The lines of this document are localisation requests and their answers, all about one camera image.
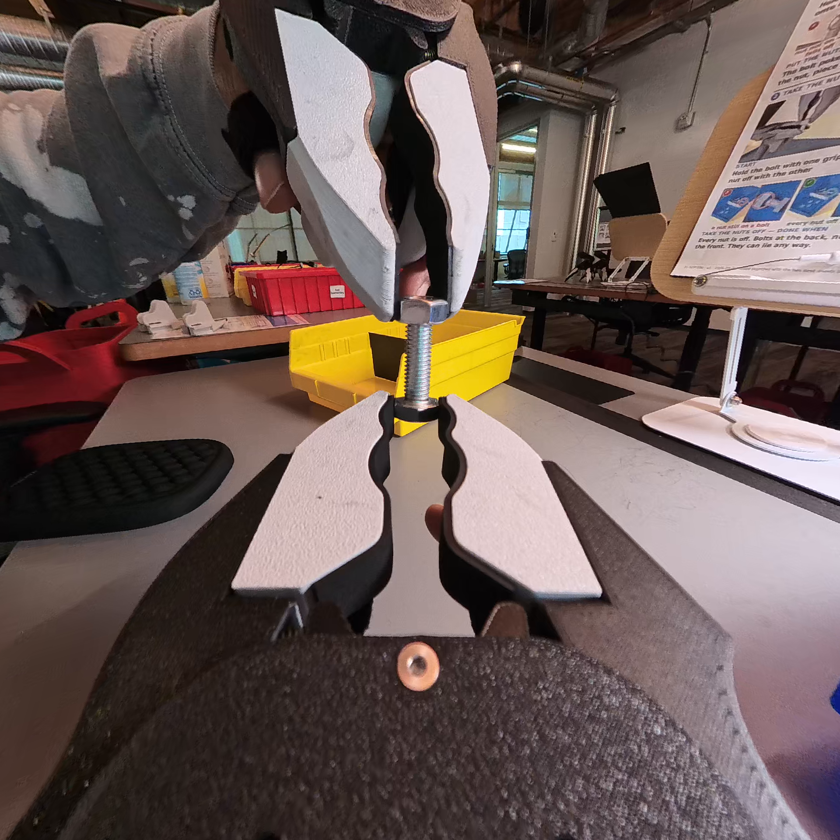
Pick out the black display board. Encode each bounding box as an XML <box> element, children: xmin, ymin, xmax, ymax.
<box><xmin>594</xmin><ymin>163</ymin><xmax>664</xmax><ymax>217</ymax></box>

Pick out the white plastic bracket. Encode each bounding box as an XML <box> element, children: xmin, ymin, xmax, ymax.
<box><xmin>136</xmin><ymin>300</ymin><xmax>186</xmax><ymax>337</ymax></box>
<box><xmin>182</xmin><ymin>301</ymin><xmax>228</xmax><ymax>337</ymax></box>

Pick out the silver hex bolt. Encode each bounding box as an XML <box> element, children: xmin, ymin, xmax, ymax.
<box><xmin>394</xmin><ymin>318</ymin><xmax>441</xmax><ymax>421</ymax></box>

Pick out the printed instruction sheet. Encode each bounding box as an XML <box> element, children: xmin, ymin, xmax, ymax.
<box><xmin>671</xmin><ymin>0</ymin><xmax>840</xmax><ymax>277</ymax></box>

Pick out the silver ventilation duct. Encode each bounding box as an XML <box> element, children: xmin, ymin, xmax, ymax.
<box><xmin>495</xmin><ymin>62</ymin><xmax>619</xmax><ymax>280</ymax></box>

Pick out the yellow plastic bin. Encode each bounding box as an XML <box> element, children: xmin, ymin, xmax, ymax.
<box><xmin>289</xmin><ymin>308</ymin><xmax>526</xmax><ymax>437</ymax></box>

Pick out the person's left hand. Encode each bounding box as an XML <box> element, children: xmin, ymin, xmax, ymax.
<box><xmin>252</xmin><ymin>150</ymin><xmax>432</xmax><ymax>299</ymax></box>

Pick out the small wooden board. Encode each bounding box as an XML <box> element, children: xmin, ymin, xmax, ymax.
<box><xmin>607</xmin><ymin>213</ymin><xmax>669</xmax><ymax>263</ymax></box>

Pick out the red plastic basket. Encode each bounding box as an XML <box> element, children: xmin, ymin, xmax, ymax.
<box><xmin>0</xmin><ymin>298</ymin><xmax>188</xmax><ymax>460</ymax></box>

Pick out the blue white wipes canister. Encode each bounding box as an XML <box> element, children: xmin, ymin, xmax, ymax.
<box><xmin>172</xmin><ymin>261</ymin><xmax>206</xmax><ymax>304</ymax></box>

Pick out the black plastic bin divider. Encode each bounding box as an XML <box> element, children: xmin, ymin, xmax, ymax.
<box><xmin>369</xmin><ymin>331</ymin><xmax>411</xmax><ymax>383</ymax></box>

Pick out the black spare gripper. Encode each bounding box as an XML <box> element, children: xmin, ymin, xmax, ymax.
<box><xmin>564</xmin><ymin>251</ymin><xmax>614</xmax><ymax>284</ymax></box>

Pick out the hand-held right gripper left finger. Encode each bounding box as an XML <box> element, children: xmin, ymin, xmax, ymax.
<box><xmin>231</xmin><ymin>390</ymin><xmax>395</xmax><ymax>634</ymax></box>

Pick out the brown wooden desk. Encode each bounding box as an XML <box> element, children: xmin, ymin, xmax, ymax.
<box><xmin>492</xmin><ymin>277</ymin><xmax>716</xmax><ymax>395</ymax></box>

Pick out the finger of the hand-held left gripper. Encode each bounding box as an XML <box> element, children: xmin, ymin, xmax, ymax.
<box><xmin>392</xmin><ymin>58</ymin><xmax>493</xmax><ymax>316</ymax></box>
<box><xmin>274</xmin><ymin>8</ymin><xmax>400</xmax><ymax>322</ymax></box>

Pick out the red ribbed storage bin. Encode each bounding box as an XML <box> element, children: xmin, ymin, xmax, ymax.
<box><xmin>241</xmin><ymin>266</ymin><xmax>366</xmax><ymax>317</ymax></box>

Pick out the printed paper sheet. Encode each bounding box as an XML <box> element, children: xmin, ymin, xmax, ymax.
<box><xmin>220</xmin><ymin>314</ymin><xmax>309</xmax><ymax>332</ymax></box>

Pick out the person's left forearm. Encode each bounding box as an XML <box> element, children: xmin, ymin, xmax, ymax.
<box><xmin>0</xmin><ymin>7</ymin><xmax>263</xmax><ymax>342</ymax></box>

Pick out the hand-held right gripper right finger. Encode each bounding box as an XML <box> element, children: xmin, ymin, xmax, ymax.
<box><xmin>438</xmin><ymin>394</ymin><xmax>603</xmax><ymax>634</ymax></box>

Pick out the white cardboard box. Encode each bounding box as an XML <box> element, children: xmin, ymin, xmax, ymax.
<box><xmin>197</xmin><ymin>238</ymin><xmax>235</xmax><ymax>299</ymax></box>

